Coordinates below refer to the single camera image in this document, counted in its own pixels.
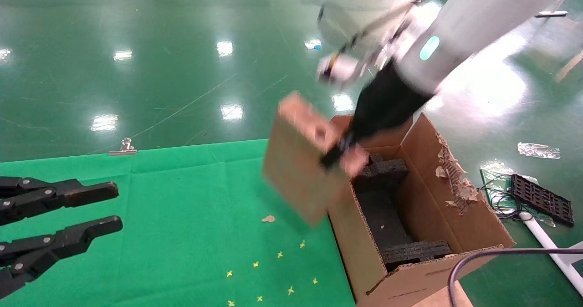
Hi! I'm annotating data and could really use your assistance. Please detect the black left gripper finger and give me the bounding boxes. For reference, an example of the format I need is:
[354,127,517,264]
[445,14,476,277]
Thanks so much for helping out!
[0,215,123,298]
[0,176,119,225]

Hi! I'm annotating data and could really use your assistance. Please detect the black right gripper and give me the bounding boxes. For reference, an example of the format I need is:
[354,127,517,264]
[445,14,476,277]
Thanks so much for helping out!
[320,63,433,169]

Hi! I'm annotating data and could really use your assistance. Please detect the brown cardboard sheet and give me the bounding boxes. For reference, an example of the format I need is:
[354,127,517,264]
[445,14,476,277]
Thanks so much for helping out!
[262,92,369,226]

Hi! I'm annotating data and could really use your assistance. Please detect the large open brown carton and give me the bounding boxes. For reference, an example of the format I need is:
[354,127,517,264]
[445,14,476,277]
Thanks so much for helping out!
[327,113,517,307]

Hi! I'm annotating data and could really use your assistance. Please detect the notched black foam block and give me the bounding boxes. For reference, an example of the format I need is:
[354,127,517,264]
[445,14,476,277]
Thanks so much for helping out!
[353,154,409,192]

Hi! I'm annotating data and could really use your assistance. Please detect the silver binder clip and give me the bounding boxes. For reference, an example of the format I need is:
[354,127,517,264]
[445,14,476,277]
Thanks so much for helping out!
[109,138,137,156]

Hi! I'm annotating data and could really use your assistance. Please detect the black foam bottom sheet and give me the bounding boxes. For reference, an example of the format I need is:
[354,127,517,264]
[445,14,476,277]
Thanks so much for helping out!
[355,188,413,249]

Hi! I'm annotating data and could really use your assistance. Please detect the green tablecloth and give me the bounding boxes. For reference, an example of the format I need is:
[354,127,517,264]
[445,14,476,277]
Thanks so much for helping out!
[0,138,356,307]

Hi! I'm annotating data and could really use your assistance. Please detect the black foam strip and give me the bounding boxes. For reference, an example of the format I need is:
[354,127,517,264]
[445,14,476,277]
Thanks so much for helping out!
[380,240,454,271]

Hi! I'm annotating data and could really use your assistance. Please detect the clear bag with green tint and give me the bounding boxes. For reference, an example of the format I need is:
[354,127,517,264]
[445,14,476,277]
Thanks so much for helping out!
[479,161,524,194]

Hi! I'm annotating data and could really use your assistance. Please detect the crumpled clear plastic bag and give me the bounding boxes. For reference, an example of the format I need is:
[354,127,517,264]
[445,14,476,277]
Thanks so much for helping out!
[518,142,561,160]

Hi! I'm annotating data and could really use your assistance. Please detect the black plastic grid tray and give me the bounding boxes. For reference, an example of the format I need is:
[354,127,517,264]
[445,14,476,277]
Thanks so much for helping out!
[509,174,575,228]

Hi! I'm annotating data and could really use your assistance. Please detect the white pole stand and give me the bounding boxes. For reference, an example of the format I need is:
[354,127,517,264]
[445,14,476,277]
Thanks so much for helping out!
[522,211,583,297]

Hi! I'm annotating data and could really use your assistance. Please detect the wooden strip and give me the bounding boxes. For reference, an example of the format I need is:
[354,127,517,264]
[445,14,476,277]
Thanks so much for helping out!
[556,50,583,82]

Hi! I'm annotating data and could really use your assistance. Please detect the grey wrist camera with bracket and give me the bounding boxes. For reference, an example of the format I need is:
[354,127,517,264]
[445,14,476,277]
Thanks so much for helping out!
[317,54,365,84]

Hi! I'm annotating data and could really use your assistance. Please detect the thin black wire coil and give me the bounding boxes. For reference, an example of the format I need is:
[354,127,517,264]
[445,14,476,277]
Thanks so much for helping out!
[478,175,529,220]

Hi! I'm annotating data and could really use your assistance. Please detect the black hanging cable loop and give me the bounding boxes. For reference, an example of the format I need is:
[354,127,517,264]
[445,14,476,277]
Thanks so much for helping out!
[448,248,583,307]

